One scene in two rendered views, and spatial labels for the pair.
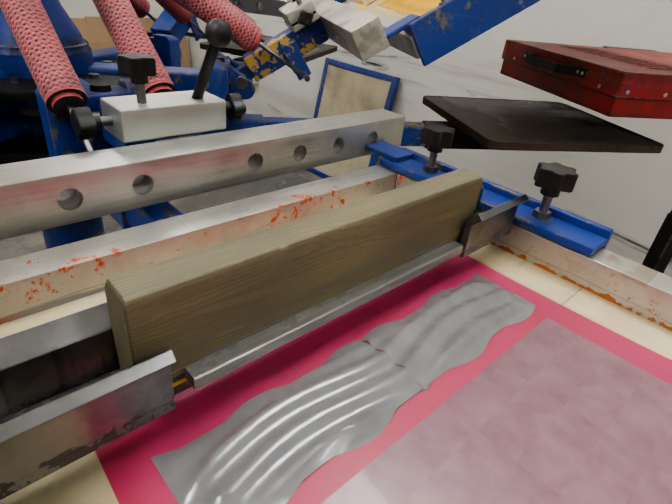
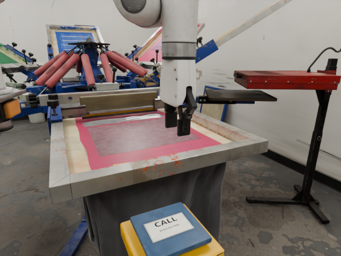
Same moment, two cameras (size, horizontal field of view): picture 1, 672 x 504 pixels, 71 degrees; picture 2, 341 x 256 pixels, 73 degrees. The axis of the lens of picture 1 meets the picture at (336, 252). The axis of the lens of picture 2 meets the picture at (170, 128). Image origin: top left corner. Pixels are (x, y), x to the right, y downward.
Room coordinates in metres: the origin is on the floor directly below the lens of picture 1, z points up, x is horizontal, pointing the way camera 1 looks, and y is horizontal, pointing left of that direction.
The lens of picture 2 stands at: (-0.58, -0.58, 1.23)
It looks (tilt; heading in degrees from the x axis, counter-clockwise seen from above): 18 degrees down; 20
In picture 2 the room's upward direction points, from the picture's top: straight up
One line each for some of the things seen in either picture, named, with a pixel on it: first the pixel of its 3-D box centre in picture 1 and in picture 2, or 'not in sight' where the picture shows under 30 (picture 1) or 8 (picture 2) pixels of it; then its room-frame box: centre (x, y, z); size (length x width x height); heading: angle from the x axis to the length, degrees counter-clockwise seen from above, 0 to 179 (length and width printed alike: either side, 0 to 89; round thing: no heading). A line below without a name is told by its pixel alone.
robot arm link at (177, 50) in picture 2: not in sight; (177, 50); (-0.07, -0.41, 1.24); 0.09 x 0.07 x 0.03; 46
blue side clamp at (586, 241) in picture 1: (475, 210); not in sight; (0.55, -0.17, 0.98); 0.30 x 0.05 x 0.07; 46
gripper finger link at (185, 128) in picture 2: not in sight; (186, 122); (-0.11, -0.45, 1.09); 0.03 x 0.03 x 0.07; 46
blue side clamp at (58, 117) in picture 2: not in sight; (55, 117); (0.15, 0.22, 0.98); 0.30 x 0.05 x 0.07; 46
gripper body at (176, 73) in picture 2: not in sight; (178, 78); (-0.08, -0.42, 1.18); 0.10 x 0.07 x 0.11; 46
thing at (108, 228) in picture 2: not in sight; (166, 220); (-0.02, -0.36, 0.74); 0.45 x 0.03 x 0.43; 136
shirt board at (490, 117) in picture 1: (365, 128); (179, 98); (1.10, -0.04, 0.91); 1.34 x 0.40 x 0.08; 106
